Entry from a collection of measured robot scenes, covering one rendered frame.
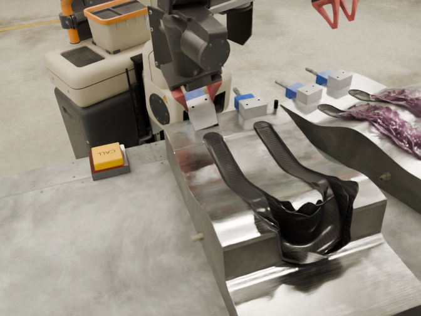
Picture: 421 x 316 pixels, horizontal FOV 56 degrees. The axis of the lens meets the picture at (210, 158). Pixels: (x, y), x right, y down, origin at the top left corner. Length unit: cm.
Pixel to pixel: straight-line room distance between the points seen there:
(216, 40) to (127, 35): 78
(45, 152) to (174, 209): 171
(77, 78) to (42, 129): 136
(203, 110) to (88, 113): 63
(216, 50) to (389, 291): 43
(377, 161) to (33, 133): 213
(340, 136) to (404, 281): 34
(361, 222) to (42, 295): 51
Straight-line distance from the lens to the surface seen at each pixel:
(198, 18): 64
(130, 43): 140
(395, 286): 64
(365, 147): 84
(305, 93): 97
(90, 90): 132
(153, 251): 72
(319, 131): 91
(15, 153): 250
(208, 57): 63
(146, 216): 78
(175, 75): 74
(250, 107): 84
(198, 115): 79
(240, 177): 72
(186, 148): 78
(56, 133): 255
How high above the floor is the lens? 136
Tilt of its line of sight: 39 degrees down
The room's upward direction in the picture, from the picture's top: 3 degrees counter-clockwise
